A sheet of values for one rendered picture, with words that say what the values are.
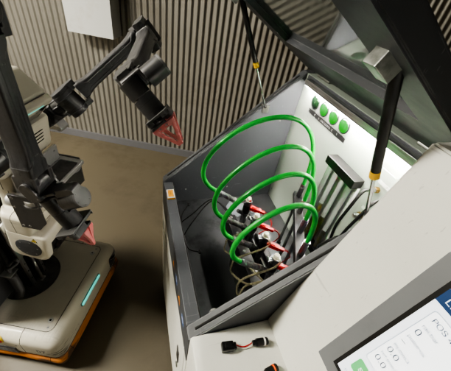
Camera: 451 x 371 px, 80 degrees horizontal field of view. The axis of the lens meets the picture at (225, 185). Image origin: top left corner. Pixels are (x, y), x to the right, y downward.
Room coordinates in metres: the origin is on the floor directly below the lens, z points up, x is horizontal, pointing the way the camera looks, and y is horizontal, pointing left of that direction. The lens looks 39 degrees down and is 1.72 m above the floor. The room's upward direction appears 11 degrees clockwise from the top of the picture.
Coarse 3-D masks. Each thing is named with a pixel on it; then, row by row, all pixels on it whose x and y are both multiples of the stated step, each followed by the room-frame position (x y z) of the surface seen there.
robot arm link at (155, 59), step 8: (144, 64) 0.67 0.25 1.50; (152, 64) 0.67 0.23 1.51; (160, 64) 0.67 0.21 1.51; (120, 72) 0.68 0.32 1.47; (128, 72) 0.69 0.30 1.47; (144, 72) 0.66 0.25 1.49; (152, 72) 0.66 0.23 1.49; (160, 72) 0.67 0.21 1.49; (168, 72) 0.68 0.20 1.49; (120, 80) 0.67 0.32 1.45; (144, 80) 0.71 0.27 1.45; (152, 80) 0.66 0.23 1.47; (160, 80) 0.67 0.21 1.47
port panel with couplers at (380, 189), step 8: (384, 168) 0.65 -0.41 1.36; (384, 176) 0.63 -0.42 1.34; (392, 176) 0.61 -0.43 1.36; (376, 184) 0.64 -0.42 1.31; (384, 184) 0.62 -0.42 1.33; (392, 184) 0.60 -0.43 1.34; (376, 192) 0.62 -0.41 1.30; (384, 192) 0.61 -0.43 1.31; (360, 208) 0.64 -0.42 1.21; (352, 216) 0.61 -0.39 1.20
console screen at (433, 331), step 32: (448, 256) 0.28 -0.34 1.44; (416, 288) 0.27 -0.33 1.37; (448, 288) 0.25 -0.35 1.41; (384, 320) 0.25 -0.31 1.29; (416, 320) 0.23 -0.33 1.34; (448, 320) 0.22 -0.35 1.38; (320, 352) 0.25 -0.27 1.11; (352, 352) 0.23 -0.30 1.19; (384, 352) 0.21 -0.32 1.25; (416, 352) 0.20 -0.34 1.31; (448, 352) 0.19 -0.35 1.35
